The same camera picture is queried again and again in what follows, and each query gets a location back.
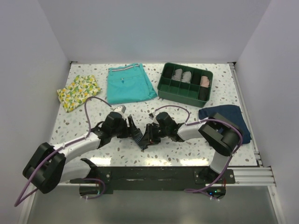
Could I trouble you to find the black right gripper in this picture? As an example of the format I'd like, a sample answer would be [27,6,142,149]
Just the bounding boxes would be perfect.
[140,124,170,147]

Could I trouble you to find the navy white striped underwear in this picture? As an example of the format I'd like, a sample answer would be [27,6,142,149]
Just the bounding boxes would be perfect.
[138,135,148,150]

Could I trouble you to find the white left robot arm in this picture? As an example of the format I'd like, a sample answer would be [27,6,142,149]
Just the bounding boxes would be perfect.
[22,112,148,194]

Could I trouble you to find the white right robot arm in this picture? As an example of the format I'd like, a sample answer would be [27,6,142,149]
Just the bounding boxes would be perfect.
[138,112,243,183]

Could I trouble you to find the teal folded shorts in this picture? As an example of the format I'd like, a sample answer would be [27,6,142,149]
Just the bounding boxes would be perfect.
[107,63,157,104]

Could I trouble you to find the green divided organizer box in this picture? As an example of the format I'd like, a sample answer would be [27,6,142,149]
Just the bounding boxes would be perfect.
[157,63,213,108]

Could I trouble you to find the lemon print folded cloth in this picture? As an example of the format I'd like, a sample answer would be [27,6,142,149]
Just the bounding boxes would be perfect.
[57,75,101,112]

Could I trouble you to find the grey rolled sock left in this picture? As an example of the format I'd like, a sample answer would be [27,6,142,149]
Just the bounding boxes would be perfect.
[172,69,183,82]

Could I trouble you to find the white grey rolled sock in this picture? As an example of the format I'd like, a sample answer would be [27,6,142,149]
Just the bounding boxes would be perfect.
[181,71,192,84]

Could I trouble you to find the black rolled garment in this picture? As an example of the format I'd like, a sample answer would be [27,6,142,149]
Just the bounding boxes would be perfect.
[191,70,202,85]

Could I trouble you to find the pink rolled garment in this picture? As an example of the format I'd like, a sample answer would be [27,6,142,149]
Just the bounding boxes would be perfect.
[200,76,210,88]

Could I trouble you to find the dark blue folded garment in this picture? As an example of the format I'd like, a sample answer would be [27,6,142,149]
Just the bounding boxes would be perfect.
[199,105,252,144]

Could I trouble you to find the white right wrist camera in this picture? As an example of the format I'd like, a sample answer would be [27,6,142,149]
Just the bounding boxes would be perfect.
[149,111,157,121]

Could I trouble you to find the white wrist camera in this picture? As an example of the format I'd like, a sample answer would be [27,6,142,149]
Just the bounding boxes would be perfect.
[110,105,126,115]
[149,111,157,121]

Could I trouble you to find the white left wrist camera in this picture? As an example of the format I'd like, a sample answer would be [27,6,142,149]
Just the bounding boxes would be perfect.
[110,105,126,115]

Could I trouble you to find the aluminium frame rail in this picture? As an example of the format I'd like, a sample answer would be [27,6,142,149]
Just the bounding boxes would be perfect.
[228,62,286,224]

